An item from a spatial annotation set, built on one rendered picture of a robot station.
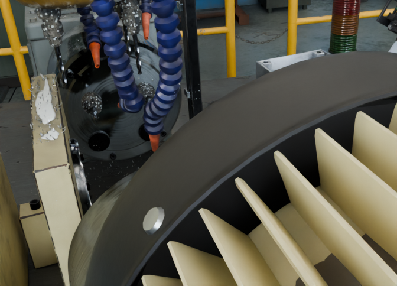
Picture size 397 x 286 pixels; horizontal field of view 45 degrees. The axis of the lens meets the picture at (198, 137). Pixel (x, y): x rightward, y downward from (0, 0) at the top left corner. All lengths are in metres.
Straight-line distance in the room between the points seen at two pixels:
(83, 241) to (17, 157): 0.86
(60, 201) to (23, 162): 0.73
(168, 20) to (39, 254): 0.61
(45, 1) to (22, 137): 0.89
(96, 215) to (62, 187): 0.09
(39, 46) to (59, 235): 0.58
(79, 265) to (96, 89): 0.48
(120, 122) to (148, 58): 0.14
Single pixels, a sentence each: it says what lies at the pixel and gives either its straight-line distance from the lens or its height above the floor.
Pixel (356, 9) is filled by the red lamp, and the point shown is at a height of 1.13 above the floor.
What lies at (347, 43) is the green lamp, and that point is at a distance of 1.14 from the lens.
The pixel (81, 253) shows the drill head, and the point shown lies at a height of 1.11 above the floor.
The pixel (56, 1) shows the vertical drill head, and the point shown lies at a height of 1.30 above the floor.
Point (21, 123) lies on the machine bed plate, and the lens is 1.50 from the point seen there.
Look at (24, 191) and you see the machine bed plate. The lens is 1.17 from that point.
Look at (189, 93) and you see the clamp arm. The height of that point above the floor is 1.08.
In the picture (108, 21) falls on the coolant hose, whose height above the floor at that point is 1.30.
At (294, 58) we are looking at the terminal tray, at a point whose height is 1.14.
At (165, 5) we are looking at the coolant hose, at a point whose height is 1.32.
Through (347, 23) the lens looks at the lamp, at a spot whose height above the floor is 1.10.
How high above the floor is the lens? 1.42
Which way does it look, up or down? 29 degrees down
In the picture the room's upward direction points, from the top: 4 degrees counter-clockwise
